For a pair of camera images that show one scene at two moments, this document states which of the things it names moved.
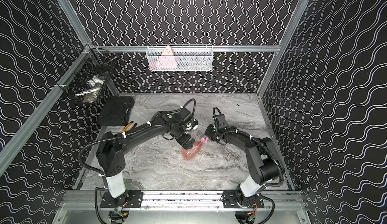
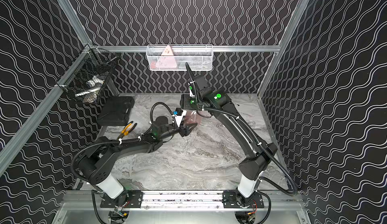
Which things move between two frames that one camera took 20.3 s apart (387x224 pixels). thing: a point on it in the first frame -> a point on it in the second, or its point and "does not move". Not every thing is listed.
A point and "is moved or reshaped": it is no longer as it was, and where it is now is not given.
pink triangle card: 167,59 does not move
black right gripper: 207,132 -> 184,102
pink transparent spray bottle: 191,153 is moved or reshaped
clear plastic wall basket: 179,57 does not move
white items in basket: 89,95 does not move
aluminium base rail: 90,200 does not move
